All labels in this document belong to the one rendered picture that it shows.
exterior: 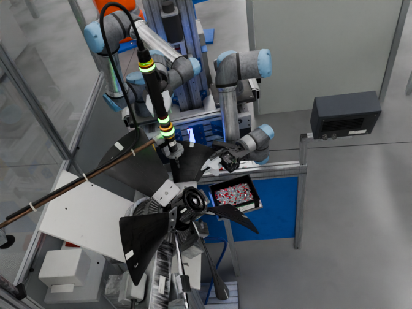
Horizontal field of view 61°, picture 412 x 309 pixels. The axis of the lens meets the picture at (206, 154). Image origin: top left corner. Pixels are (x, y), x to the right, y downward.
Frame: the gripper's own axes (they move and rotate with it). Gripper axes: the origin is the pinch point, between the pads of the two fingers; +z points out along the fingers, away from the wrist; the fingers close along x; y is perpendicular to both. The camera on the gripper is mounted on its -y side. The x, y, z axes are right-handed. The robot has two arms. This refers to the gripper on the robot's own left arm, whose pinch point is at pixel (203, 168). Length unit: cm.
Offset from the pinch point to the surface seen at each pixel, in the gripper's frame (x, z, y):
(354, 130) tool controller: 5, -67, 24
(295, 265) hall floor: 115, -41, 29
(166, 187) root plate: -9.6, 19.1, 4.4
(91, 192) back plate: -7.6, 42.5, -14.0
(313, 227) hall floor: 117, -71, 17
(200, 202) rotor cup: -4.6, 11.7, 14.9
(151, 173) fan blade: -14.7, 21.2, -1.0
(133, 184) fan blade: -13.9, 28.3, -1.8
